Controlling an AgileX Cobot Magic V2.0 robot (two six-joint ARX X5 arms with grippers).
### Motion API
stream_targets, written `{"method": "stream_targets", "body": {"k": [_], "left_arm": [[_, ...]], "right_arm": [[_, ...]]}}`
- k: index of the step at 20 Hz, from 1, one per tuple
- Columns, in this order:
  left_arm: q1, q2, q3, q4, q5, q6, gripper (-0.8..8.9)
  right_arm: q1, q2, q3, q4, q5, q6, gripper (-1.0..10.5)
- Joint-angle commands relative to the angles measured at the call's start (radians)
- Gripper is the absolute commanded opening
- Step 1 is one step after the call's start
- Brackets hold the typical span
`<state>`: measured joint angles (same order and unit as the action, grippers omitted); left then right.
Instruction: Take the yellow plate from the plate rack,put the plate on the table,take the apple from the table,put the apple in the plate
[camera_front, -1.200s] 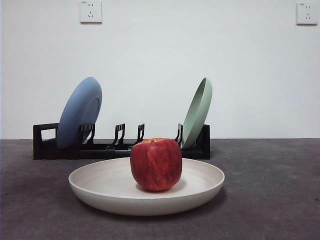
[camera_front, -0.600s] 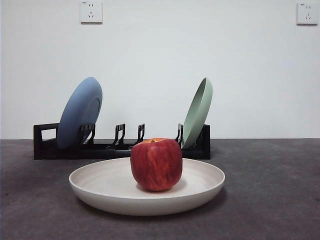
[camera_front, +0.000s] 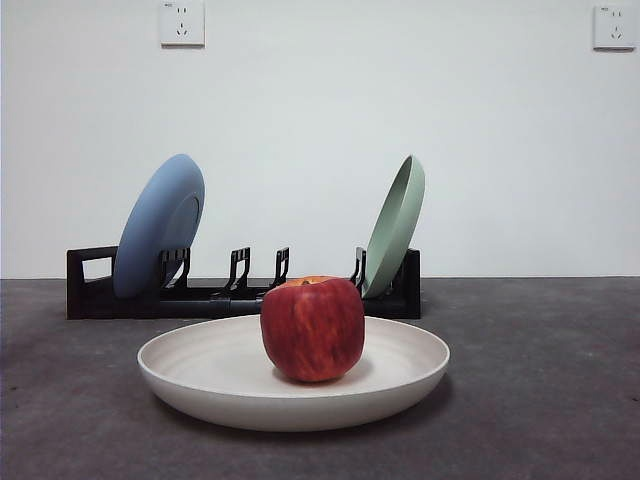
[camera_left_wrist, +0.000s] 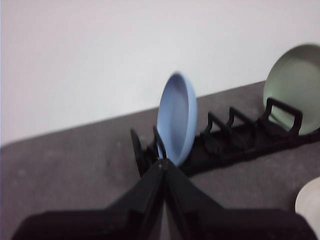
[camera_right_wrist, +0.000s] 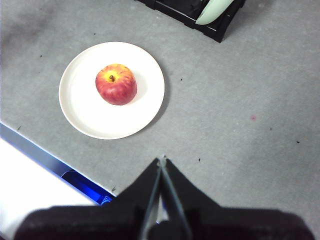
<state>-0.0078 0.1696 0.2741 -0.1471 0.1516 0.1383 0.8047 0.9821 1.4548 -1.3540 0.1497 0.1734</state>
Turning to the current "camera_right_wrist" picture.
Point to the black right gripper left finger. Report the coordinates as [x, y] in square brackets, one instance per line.
[100, 222]

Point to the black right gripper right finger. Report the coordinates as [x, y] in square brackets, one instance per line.
[237, 225]

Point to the cream yellow plate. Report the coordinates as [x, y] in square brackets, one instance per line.
[82, 112]

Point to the red apple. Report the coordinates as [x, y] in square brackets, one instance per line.
[116, 87]

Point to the black plate rack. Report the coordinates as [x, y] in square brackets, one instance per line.
[217, 32]

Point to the green plate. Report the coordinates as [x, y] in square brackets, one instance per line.
[212, 12]

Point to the metal table edge strip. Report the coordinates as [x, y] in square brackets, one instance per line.
[30, 147]

